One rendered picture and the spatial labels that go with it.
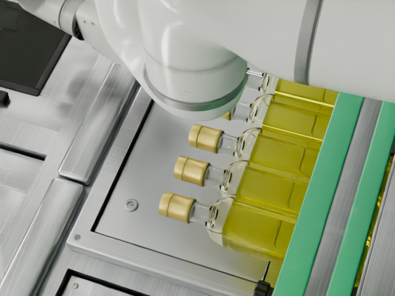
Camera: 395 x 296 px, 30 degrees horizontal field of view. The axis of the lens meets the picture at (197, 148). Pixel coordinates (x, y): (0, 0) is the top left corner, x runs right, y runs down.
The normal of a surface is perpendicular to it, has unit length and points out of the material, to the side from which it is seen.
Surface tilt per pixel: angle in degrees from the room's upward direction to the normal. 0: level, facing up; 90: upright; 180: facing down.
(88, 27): 72
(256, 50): 94
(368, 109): 90
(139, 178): 90
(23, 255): 90
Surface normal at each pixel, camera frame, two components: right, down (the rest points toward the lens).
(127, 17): -0.13, 0.81
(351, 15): -0.18, -0.18
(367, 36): -0.24, 0.04
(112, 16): -0.51, 0.68
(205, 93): 0.16, 0.77
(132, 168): -0.10, -0.50
